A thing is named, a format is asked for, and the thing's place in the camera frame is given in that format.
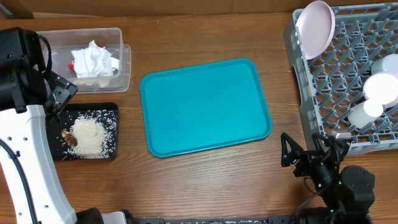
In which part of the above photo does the grey bowl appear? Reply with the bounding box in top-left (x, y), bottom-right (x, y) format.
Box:
top-left (371, 54), bottom-right (398, 74)

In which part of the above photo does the teal serving tray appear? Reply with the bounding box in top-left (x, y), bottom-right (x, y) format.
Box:
top-left (140, 58), bottom-right (272, 158)

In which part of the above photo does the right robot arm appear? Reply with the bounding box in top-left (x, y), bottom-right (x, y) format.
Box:
top-left (280, 129), bottom-right (375, 223)

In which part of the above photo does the black plastic tray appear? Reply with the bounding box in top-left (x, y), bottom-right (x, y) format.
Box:
top-left (47, 103), bottom-right (119, 161)

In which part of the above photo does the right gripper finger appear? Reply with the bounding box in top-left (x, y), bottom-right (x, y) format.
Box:
top-left (280, 132), bottom-right (304, 167)
top-left (312, 132), bottom-right (326, 152)

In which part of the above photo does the white round plate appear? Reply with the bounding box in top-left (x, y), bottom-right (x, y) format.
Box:
top-left (296, 1), bottom-right (335, 60)

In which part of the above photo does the grey dishwasher rack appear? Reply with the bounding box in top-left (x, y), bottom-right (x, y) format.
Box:
top-left (283, 2), bottom-right (397, 155)

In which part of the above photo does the white napkin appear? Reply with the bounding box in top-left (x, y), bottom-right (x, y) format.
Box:
top-left (71, 40), bottom-right (119, 78)

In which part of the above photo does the brown food scrap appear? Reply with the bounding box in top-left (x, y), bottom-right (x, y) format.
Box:
top-left (61, 129), bottom-right (78, 147)

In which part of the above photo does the white rice pile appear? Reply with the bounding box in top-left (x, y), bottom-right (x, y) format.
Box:
top-left (56, 110), bottom-right (118, 160)

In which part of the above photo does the red snack wrapper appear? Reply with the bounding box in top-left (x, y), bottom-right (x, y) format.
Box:
top-left (68, 61), bottom-right (75, 72)

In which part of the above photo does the pink bowl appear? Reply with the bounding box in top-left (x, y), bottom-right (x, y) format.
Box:
top-left (363, 71), bottom-right (397, 108)

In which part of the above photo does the white paper cup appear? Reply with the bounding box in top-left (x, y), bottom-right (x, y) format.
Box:
top-left (348, 100), bottom-right (384, 129)

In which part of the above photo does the clear plastic bin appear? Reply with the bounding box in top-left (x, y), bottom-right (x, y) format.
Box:
top-left (38, 27), bottom-right (132, 94)

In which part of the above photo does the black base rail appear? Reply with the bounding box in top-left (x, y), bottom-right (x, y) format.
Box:
top-left (133, 215), bottom-right (304, 224)

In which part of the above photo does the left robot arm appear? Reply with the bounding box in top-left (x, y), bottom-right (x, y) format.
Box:
top-left (1, 27), bottom-right (135, 224)

